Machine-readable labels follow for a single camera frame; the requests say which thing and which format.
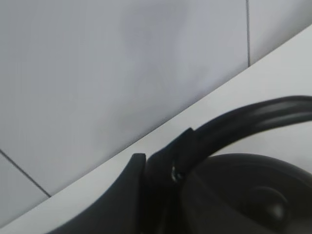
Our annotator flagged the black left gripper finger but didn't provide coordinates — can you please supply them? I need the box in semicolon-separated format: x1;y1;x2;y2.
50;154;146;234

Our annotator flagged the black teapot kettle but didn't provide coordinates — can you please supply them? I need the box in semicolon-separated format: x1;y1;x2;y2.
142;96;312;234

